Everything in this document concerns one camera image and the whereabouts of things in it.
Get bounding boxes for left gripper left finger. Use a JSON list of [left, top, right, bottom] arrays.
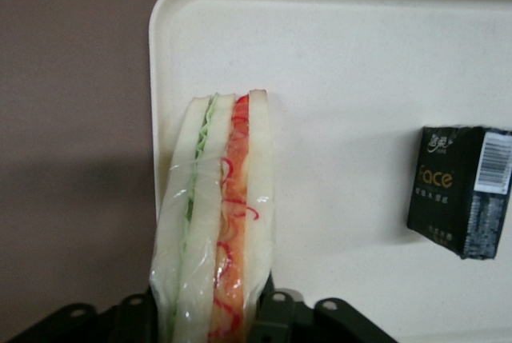
[[22, 291, 162, 343]]

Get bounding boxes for cream plastic tray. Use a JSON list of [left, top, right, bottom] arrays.
[[147, 0, 512, 343]]

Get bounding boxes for black tissue pack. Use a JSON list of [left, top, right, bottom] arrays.
[[406, 124, 512, 261]]

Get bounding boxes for plastic sandwich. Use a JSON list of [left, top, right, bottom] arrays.
[[148, 88, 278, 343]]

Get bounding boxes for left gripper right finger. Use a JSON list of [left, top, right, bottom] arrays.
[[250, 269, 398, 343]]

